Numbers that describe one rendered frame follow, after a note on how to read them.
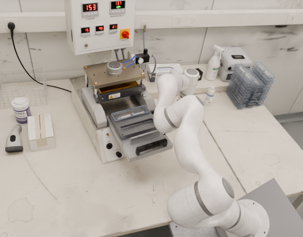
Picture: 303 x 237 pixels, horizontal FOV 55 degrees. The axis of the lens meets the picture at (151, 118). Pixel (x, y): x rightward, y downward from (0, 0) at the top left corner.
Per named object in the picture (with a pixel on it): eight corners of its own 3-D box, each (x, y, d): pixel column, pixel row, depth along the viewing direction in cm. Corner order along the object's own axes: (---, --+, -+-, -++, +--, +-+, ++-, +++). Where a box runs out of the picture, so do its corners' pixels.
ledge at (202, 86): (130, 74, 211) (130, 68, 208) (230, 66, 234) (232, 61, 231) (139, 99, 190) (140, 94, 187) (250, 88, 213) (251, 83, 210)
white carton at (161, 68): (147, 72, 207) (147, 63, 202) (177, 71, 212) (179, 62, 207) (150, 82, 198) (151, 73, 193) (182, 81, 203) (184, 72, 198)
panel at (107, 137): (106, 162, 148) (100, 129, 142) (157, 146, 160) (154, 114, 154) (107, 164, 146) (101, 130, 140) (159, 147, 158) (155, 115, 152)
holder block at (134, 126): (108, 117, 142) (108, 113, 140) (144, 108, 150) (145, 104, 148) (121, 140, 132) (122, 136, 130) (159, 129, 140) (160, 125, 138)
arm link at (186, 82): (149, 82, 142) (171, 82, 170) (178, 95, 137) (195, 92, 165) (155, 65, 140) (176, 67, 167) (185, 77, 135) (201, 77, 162)
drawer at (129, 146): (105, 121, 145) (105, 109, 140) (144, 111, 154) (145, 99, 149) (129, 164, 127) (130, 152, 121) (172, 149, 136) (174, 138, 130)
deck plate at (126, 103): (69, 79, 170) (68, 77, 169) (123, 69, 184) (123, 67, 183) (95, 130, 141) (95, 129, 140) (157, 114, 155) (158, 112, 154)
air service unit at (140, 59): (127, 72, 172) (128, 50, 163) (148, 67, 178) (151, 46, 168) (131, 76, 169) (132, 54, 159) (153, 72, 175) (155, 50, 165)
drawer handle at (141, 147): (135, 153, 127) (135, 146, 124) (164, 143, 133) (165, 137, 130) (137, 156, 126) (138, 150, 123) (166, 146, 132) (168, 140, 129)
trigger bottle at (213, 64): (202, 76, 210) (210, 45, 193) (209, 73, 214) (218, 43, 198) (211, 82, 205) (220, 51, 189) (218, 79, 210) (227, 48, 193)
